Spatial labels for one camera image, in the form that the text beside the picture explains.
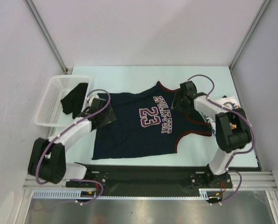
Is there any white tank top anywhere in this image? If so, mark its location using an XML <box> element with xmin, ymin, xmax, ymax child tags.
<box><xmin>200</xmin><ymin>96</ymin><xmax>241</xmax><ymax>136</ymax></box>

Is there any navy tank top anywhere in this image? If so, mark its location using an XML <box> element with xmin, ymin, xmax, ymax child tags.
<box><xmin>92</xmin><ymin>81</ymin><xmax>212</xmax><ymax>160</ymax></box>

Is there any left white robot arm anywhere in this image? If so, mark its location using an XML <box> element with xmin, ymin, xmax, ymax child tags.
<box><xmin>28</xmin><ymin>98</ymin><xmax>117</xmax><ymax>187</ymax></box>

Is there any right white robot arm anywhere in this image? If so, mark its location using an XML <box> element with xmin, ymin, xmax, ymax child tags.
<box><xmin>172</xmin><ymin>81</ymin><xmax>252</xmax><ymax>188</ymax></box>

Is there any black garment in basket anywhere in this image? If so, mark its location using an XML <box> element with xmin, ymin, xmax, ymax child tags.
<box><xmin>60</xmin><ymin>83</ymin><xmax>88</xmax><ymax>119</ymax></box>

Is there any white plastic basket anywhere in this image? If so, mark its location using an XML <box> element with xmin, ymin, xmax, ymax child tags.
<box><xmin>34</xmin><ymin>75</ymin><xmax>91</xmax><ymax>127</ymax></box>

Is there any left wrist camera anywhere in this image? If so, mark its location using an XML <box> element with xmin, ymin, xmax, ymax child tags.
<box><xmin>86</xmin><ymin>94</ymin><xmax>99</xmax><ymax>102</ymax></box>

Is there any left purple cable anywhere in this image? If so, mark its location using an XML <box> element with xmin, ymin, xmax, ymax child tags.
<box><xmin>36</xmin><ymin>88</ymin><xmax>111</xmax><ymax>201</ymax></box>

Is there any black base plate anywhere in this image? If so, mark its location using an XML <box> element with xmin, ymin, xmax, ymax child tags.
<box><xmin>65</xmin><ymin>164</ymin><xmax>263</xmax><ymax>198</ymax></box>

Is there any right cable duct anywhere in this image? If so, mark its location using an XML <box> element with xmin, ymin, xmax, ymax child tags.
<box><xmin>199</xmin><ymin>189</ymin><xmax>223</xmax><ymax>200</ymax></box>

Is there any cable duct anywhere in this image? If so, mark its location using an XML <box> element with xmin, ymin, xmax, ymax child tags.
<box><xmin>33</xmin><ymin>190</ymin><xmax>96</xmax><ymax>200</ymax></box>
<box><xmin>199</xmin><ymin>189</ymin><xmax>223</xmax><ymax>200</ymax></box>

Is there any left cable duct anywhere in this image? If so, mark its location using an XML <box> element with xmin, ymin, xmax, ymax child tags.
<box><xmin>33</xmin><ymin>190</ymin><xmax>96</xmax><ymax>200</ymax></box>

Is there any right aluminium frame post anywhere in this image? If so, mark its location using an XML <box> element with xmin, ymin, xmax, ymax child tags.
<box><xmin>229</xmin><ymin>0</ymin><xmax>272</xmax><ymax>71</ymax></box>

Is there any aluminium frame post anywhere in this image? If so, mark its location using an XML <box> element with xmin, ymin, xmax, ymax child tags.
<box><xmin>229</xmin><ymin>0</ymin><xmax>272</xmax><ymax>71</ymax></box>
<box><xmin>23</xmin><ymin>0</ymin><xmax>68</xmax><ymax>74</ymax></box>

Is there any left aluminium frame post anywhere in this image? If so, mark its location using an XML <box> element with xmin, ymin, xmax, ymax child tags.
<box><xmin>23</xmin><ymin>0</ymin><xmax>68</xmax><ymax>74</ymax></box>

